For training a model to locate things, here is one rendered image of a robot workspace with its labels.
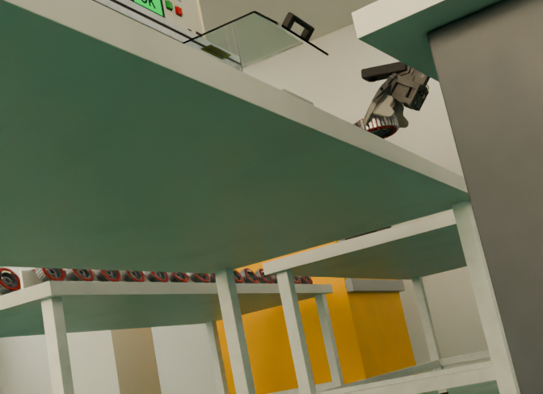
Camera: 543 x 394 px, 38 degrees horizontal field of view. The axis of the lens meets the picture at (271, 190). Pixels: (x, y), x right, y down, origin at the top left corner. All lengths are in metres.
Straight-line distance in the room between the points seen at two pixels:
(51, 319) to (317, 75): 5.16
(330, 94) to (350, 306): 2.83
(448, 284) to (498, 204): 5.79
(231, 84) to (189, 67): 0.11
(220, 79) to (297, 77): 6.49
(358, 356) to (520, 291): 4.11
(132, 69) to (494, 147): 0.47
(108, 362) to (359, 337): 1.70
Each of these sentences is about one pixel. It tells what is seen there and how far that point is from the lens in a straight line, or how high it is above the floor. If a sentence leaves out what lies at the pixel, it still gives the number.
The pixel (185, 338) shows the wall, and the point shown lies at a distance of 8.00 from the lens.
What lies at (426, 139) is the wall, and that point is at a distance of 6.99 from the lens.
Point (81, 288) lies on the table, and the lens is 2.84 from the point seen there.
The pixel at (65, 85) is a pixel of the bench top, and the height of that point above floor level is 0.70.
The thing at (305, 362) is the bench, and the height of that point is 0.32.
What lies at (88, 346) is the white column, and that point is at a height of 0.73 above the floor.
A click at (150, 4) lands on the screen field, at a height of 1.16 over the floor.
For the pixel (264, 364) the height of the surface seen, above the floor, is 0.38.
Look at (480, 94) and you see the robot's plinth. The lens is 1.06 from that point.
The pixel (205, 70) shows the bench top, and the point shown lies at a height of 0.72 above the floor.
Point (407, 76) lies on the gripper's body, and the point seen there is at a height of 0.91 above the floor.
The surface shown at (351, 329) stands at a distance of 5.11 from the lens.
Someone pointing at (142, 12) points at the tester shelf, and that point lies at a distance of 1.74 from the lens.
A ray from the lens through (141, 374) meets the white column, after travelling 5.68.
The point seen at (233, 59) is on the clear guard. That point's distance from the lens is 1.95.
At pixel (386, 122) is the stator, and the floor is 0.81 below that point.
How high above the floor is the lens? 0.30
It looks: 13 degrees up
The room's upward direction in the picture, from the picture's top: 11 degrees counter-clockwise
